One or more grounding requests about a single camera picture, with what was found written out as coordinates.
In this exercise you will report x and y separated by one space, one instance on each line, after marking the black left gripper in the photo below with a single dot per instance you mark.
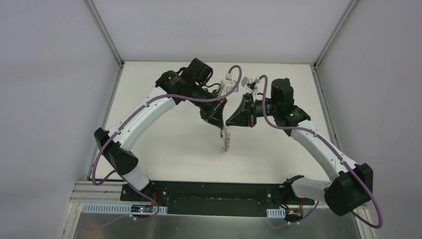
211 108

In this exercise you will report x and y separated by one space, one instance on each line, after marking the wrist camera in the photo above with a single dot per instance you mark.
226 84
249 83

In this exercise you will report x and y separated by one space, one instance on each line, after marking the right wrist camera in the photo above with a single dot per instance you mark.
249 83

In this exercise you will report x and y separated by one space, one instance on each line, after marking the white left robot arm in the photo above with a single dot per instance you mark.
170 89

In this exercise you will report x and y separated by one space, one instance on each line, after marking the red-handled metal key holder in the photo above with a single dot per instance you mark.
225 136

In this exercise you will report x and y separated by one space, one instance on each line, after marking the aluminium frame rail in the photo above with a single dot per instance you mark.
86 191

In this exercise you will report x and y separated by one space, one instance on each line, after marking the white cable duct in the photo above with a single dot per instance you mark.
124 209

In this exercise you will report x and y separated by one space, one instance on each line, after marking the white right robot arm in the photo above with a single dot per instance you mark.
349 183

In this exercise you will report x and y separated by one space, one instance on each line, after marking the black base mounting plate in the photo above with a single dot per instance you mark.
216 199

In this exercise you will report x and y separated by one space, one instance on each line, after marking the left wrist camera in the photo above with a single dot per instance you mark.
226 84

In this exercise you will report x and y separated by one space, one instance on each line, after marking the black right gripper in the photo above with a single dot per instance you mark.
248 109

